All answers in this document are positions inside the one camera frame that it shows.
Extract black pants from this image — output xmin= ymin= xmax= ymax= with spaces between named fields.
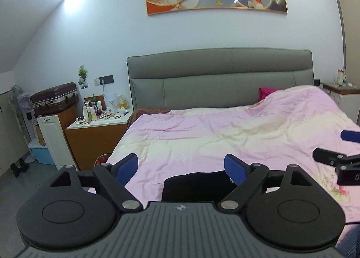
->
xmin=161 ymin=170 xmax=237 ymax=204

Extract white right nightstand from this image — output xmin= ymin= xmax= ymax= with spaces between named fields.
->
xmin=320 ymin=83 xmax=360 ymax=123

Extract wooden left nightstand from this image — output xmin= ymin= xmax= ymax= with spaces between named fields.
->
xmin=65 ymin=108 xmax=133 ymax=170

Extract pink floral duvet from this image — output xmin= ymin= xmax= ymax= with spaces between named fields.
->
xmin=109 ymin=86 xmax=359 ymax=223

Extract white table lamp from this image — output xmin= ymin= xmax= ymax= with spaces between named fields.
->
xmin=104 ymin=92 xmax=118 ymax=114

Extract magenta pillow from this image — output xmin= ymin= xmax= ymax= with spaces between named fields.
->
xmin=258 ymin=87 xmax=278 ymax=102

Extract light blue storage bin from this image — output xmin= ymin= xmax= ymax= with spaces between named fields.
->
xmin=28 ymin=139 xmax=55 ymax=165

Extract maroon suitcase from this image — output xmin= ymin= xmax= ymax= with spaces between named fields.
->
xmin=31 ymin=82 xmax=79 ymax=117

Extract grey upholstered headboard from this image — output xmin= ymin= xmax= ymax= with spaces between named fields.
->
xmin=126 ymin=47 xmax=314 ymax=109

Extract small green potted plant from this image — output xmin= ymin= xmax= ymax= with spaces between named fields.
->
xmin=78 ymin=65 xmax=88 ymax=89

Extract beige wardrobe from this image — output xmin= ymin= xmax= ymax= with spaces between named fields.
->
xmin=337 ymin=0 xmax=360 ymax=86

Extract black wall socket panel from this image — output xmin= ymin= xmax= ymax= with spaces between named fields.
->
xmin=99 ymin=75 xmax=114 ymax=85

